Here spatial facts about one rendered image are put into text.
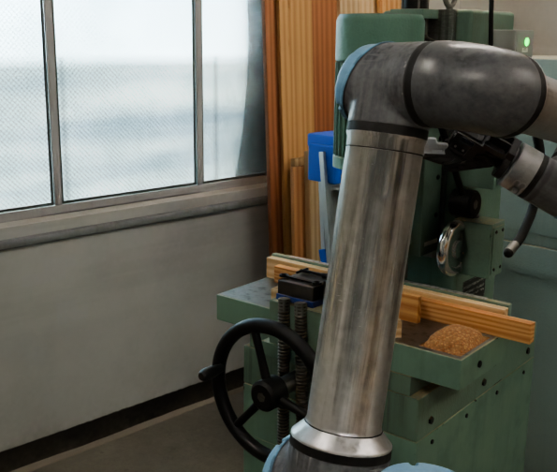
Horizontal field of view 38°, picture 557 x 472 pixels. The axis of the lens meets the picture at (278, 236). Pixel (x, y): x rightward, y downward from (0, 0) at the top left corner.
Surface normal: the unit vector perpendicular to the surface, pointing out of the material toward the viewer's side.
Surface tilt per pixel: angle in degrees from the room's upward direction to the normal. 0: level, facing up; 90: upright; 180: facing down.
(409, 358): 90
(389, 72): 73
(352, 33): 90
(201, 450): 0
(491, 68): 61
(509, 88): 87
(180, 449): 0
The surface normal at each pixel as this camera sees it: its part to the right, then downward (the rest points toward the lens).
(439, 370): -0.63, 0.18
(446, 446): 0.78, 0.15
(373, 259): -0.01, 0.07
